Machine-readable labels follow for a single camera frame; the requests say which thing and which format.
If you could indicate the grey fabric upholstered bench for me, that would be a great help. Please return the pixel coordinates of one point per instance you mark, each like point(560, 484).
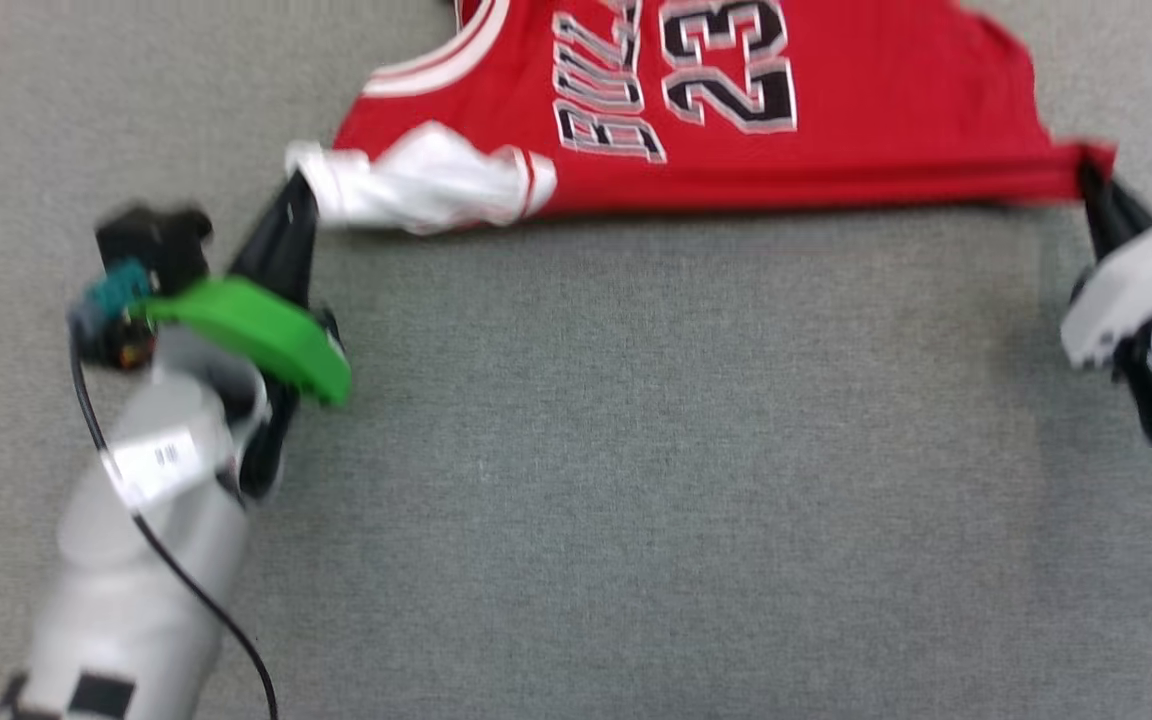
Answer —
point(636, 450)

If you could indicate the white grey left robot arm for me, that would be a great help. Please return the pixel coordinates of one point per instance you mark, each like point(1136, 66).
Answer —
point(126, 600)

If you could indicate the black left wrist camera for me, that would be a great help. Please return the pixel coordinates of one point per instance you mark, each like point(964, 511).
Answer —
point(161, 245)

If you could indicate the black round left wrist knob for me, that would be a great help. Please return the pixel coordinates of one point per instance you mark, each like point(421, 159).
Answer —
point(126, 350)

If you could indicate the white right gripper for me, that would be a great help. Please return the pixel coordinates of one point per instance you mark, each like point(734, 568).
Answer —
point(1126, 285)

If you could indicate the red basketball jersey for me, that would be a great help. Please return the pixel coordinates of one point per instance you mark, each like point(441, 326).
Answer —
point(836, 100)

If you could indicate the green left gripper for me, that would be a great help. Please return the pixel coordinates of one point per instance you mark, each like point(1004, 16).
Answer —
point(276, 335)

